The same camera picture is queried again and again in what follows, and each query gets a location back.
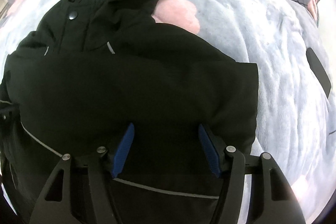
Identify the grey floral bed blanket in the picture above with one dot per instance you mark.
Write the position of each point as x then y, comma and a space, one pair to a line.
295, 120

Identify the black hooded jacket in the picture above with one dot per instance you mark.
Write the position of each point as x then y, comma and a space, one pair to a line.
90, 70

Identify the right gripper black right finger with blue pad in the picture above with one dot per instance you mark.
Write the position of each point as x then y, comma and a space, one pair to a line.
271, 199

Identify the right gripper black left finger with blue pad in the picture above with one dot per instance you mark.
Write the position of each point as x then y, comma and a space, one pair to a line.
75, 191

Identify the black smartphone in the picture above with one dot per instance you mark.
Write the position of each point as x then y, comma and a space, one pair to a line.
319, 71

